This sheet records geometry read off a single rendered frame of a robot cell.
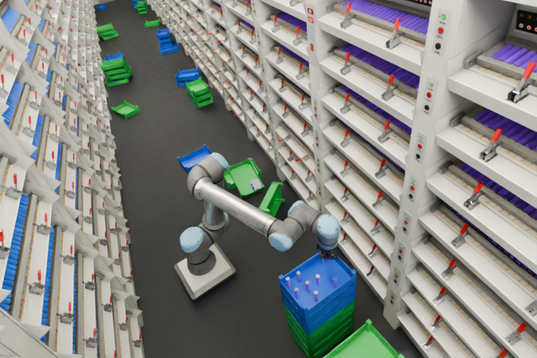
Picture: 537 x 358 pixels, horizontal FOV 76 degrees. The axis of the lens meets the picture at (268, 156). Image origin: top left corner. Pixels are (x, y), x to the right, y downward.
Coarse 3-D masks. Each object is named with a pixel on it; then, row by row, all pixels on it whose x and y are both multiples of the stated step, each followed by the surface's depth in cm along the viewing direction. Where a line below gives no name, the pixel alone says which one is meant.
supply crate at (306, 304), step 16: (288, 272) 163; (304, 272) 168; (320, 272) 167; (336, 272) 166; (352, 272) 156; (288, 288) 162; (304, 288) 161; (320, 288) 160; (336, 288) 154; (304, 304) 147; (320, 304) 152
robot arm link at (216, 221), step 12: (216, 156) 175; (204, 168) 169; (216, 168) 172; (228, 168) 180; (216, 180) 177; (204, 216) 215; (216, 216) 203; (204, 228) 213; (216, 228) 211; (228, 228) 222; (216, 240) 216
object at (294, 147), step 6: (276, 126) 258; (276, 132) 257; (282, 132) 253; (288, 144) 242; (294, 144) 240; (294, 150) 236; (300, 150) 233; (300, 156) 230; (306, 162) 224; (312, 168) 218
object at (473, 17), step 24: (432, 0) 90; (456, 0) 84; (480, 0) 85; (432, 24) 93; (456, 24) 86; (480, 24) 89; (504, 24) 93; (456, 48) 90; (432, 72) 99; (456, 96) 101; (432, 120) 106; (432, 144) 109; (408, 168) 125; (408, 240) 142; (408, 264) 150; (384, 312) 191
